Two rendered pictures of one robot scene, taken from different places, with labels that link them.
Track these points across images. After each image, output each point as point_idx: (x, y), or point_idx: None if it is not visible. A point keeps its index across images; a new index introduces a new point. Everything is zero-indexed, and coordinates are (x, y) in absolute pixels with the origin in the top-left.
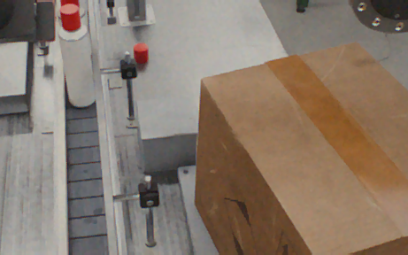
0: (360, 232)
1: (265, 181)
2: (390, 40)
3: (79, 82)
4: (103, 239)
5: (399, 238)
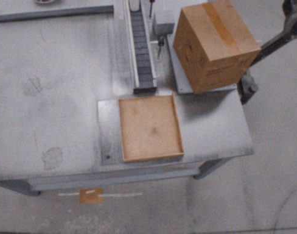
0: (221, 54)
1: (198, 39)
2: None
3: (134, 2)
4: (144, 55)
5: (230, 56)
